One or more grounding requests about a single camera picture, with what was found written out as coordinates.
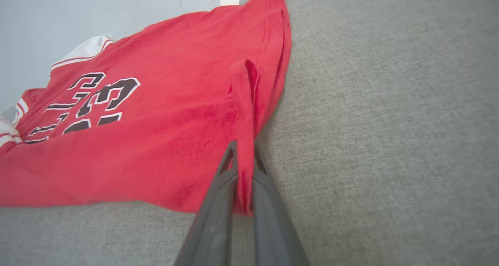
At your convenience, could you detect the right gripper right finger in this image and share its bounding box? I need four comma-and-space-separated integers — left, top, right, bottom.
251, 143, 311, 266

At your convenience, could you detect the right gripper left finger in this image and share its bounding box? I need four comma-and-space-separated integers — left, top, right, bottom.
173, 140, 239, 266

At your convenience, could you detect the red jersey with number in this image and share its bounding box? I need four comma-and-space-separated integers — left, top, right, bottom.
0, 0, 292, 216

